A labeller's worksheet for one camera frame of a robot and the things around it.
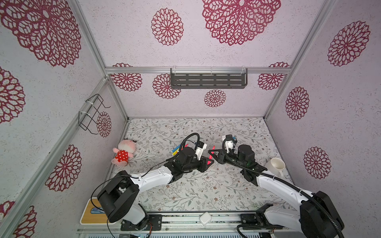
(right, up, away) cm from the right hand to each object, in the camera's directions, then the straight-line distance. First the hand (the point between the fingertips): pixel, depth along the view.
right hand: (209, 150), depth 77 cm
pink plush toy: (-51, -1, +18) cm, 54 cm away
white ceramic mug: (+43, -12, +16) cm, 47 cm away
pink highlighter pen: (+1, -3, -1) cm, 3 cm away
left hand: (+2, -7, +3) cm, 8 cm away
